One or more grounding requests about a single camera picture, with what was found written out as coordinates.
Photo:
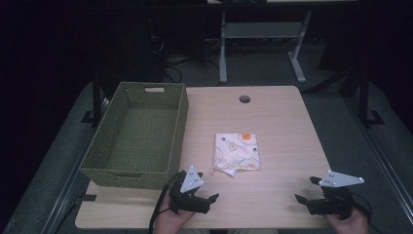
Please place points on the white patterned cloth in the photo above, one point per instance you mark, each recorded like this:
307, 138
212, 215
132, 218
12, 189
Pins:
235, 152

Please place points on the black metal stand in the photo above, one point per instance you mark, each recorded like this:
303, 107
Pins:
96, 97
364, 97

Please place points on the black tape strip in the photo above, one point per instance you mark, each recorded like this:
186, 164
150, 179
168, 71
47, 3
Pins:
88, 197

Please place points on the metal floor rail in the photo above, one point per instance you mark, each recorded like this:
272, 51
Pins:
69, 182
383, 156

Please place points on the person's left hand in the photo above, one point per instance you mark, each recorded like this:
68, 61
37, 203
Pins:
167, 221

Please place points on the green woven basket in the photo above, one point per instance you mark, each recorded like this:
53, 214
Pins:
146, 136

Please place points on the white metal desk frame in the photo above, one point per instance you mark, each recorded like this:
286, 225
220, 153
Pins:
259, 30

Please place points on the person's right hand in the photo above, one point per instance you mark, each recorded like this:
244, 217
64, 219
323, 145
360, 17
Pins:
352, 224

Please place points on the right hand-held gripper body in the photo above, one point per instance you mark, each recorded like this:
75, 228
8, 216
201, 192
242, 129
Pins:
334, 203

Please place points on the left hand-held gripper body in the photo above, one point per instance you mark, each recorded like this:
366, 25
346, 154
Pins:
190, 200

